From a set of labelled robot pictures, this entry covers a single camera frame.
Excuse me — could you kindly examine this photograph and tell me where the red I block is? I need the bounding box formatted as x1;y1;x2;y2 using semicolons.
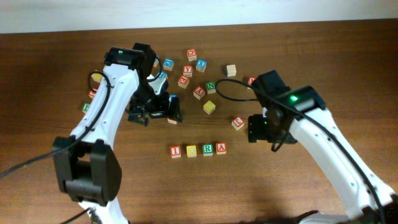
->
170;146;182;159

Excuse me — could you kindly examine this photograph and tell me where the red A block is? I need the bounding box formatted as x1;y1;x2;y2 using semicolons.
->
216;142;227;154

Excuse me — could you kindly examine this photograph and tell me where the yellow C block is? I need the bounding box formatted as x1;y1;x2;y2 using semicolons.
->
186;145;197;157

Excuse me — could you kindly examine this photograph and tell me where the green R block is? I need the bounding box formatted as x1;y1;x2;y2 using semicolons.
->
202;144;213;156

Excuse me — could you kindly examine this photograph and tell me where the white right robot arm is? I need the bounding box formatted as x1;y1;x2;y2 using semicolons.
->
249;70;397;223

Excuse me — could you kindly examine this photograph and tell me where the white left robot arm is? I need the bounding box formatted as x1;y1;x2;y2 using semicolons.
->
52;43;182;223

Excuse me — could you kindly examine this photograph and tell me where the red U block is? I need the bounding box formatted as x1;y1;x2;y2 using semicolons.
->
167;118;178;124

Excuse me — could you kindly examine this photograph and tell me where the blue H block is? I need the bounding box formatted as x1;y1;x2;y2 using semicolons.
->
159;72;168;79

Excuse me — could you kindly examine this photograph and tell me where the red 3 block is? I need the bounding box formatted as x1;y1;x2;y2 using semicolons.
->
231;116;245;130

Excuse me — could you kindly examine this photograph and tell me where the red E block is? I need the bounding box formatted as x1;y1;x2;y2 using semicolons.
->
177;75;190;89

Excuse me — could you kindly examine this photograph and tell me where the blue D block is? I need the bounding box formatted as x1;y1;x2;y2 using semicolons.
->
162;58;175;71

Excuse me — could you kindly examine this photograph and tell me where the red M block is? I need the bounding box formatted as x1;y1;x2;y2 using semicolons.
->
248;77;256;89

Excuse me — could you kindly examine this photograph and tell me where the red Y upright block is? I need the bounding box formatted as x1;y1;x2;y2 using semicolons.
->
183;65;193;77

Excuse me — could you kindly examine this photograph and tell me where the red Y tilted block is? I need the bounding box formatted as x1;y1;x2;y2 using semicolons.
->
193;86;206;100

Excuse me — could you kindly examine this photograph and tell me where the yellow block left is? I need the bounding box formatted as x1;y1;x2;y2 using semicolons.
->
91;73;102;83

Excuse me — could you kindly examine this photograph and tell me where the red block far left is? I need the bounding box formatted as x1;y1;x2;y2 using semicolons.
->
88;90;96;99

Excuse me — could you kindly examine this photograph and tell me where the yellow 8 block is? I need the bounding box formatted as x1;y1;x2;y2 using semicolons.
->
203;100;216;114

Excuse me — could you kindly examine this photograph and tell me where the blue X block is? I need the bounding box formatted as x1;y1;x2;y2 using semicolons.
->
196;60;207;72

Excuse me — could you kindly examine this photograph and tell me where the green N block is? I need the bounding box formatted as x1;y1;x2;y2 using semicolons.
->
206;82;216;94

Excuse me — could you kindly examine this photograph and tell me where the red C block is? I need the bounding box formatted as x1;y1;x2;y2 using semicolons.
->
187;49;197;62

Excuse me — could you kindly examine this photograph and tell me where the plain wooden block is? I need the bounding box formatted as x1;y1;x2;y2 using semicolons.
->
226;65;237;77

